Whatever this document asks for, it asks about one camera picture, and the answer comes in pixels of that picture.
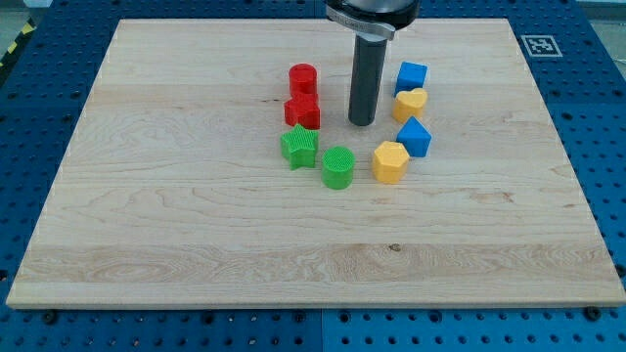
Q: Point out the green star block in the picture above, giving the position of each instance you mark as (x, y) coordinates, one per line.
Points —
(299, 147)

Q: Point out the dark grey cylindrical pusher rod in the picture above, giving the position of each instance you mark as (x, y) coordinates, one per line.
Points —
(368, 61)

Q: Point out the red cylinder block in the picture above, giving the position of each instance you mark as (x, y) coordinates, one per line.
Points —
(303, 79)

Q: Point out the white fiducial marker tag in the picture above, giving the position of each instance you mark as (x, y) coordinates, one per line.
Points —
(541, 46)

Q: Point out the blue cube block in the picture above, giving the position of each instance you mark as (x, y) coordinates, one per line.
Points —
(410, 76)

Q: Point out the green cylinder block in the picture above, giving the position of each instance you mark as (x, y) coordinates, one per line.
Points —
(337, 167)

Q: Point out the yellow hexagon block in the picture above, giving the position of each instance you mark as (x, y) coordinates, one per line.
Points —
(390, 162)

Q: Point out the wooden board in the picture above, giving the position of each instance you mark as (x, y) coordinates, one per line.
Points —
(174, 194)

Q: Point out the black yellow hazard tape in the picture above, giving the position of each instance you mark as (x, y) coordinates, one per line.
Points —
(16, 48)

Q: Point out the blue triangle block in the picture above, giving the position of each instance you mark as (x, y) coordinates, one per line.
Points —
(414, 137)

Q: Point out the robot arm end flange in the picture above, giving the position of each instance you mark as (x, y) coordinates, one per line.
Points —
(381, 18)

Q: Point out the yellow heart block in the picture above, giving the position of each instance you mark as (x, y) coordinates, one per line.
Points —
(409, 104)

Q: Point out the red star block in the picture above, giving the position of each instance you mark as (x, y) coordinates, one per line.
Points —
(303, 109)

